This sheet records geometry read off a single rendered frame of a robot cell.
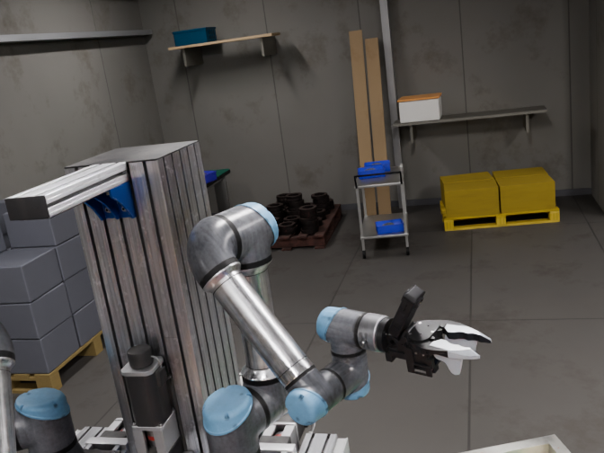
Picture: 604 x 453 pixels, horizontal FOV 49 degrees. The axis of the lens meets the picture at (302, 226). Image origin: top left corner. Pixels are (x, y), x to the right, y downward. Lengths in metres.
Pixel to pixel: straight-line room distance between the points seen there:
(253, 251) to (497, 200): 6.15
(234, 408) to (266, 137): 7.55
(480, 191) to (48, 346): 4.65
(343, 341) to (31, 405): 0.80
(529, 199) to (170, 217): 6.25
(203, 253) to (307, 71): 7.37
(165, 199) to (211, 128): 7.62
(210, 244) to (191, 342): 0.38
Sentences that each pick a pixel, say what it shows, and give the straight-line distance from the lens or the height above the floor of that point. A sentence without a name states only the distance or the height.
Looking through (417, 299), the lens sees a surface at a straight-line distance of 1.24.
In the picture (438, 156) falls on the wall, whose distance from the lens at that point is 8.58.
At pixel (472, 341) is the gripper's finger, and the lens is 1.30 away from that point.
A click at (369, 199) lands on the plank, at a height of 0.27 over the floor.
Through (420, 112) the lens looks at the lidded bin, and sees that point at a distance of 7.86.
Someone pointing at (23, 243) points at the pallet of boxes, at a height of 1.04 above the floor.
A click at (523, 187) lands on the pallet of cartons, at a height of 0.42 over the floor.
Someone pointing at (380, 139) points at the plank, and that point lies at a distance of 8.13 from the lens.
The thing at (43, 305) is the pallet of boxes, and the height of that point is 0.65.
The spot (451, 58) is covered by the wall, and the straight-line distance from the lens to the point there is 8.42.
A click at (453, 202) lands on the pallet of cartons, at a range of 7.47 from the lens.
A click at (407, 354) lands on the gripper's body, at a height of 1.64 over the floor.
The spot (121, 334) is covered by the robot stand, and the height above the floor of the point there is 1.59.
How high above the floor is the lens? 2.24
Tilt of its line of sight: 16 degrees down
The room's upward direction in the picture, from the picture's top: 8 degrees counter-clockwise
